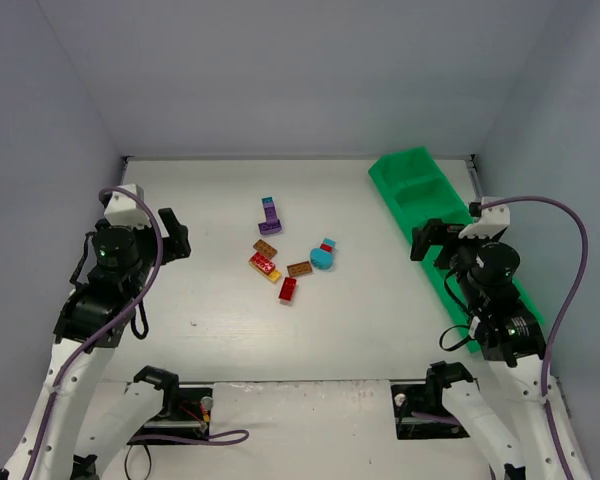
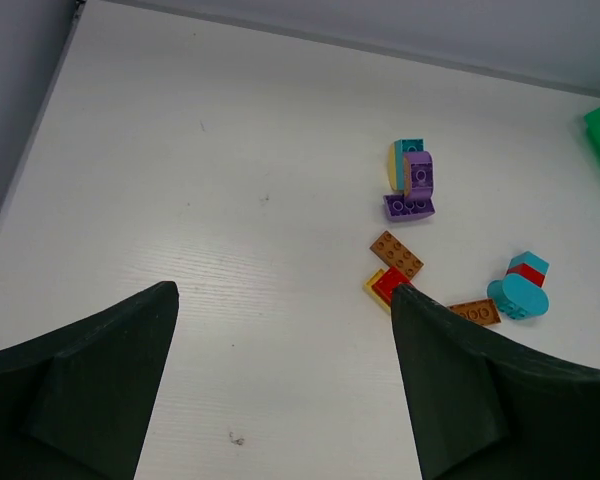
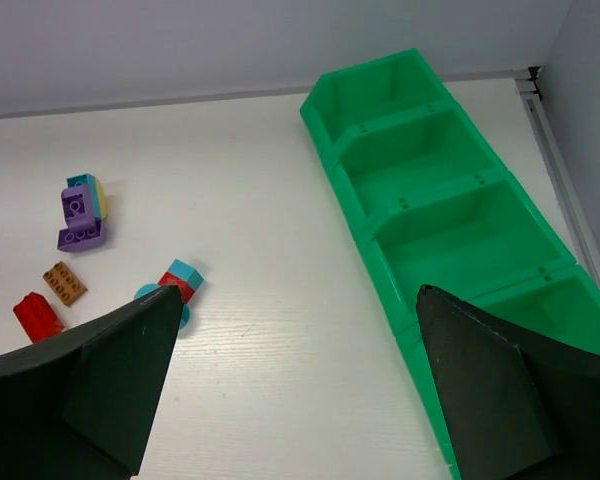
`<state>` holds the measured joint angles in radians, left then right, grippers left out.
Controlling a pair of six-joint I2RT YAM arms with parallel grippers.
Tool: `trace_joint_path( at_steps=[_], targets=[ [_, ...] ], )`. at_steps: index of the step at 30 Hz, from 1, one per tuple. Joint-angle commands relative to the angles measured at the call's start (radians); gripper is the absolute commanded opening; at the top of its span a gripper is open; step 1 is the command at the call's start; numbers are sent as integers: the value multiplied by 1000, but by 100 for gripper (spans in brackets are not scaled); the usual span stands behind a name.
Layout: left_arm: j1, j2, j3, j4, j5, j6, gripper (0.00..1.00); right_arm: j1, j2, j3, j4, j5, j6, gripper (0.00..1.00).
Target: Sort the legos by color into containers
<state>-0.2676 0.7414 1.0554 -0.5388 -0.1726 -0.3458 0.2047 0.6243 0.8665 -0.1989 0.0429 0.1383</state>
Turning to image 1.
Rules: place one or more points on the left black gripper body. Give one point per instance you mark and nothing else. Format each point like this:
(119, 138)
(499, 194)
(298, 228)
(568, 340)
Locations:
(169, 239)

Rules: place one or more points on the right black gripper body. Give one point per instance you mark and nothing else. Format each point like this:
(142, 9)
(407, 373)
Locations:
(434, 239)

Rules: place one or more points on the brown lego brick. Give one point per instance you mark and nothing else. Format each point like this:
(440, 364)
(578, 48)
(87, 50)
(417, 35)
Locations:
(265, 249)
(299, 269)

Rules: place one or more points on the purple lego piece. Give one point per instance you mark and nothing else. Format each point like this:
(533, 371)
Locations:
(271, 225)

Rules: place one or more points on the yellow lego plate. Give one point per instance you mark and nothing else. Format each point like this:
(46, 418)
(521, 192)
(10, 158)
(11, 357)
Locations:
(272, 276)

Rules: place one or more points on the blue round lego piece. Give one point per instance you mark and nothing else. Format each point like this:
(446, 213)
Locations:
(321, 259)

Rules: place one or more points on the red lego brick single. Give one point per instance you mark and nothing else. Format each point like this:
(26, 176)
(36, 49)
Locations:
(287, 290)

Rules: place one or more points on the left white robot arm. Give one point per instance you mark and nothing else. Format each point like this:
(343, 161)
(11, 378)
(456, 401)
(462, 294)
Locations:
(58, 442)

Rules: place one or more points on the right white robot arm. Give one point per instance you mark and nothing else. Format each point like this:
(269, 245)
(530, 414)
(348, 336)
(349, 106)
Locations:
(541, 443)

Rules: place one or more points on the green compartment tray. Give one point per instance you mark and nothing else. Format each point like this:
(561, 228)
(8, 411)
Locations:
(420, 200)

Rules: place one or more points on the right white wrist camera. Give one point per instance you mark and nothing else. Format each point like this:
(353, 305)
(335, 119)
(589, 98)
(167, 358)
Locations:
(488, 222)

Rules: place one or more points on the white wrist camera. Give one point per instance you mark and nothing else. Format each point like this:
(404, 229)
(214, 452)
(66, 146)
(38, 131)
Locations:
(124, 211)
(488, 222)

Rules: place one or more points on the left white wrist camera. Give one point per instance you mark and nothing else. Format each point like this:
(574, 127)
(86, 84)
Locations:
(124, 211)

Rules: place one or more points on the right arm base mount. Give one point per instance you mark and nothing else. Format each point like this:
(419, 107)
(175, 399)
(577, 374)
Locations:
(415, 419)

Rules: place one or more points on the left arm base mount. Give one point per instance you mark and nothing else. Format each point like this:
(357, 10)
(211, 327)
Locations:
(188, 418)

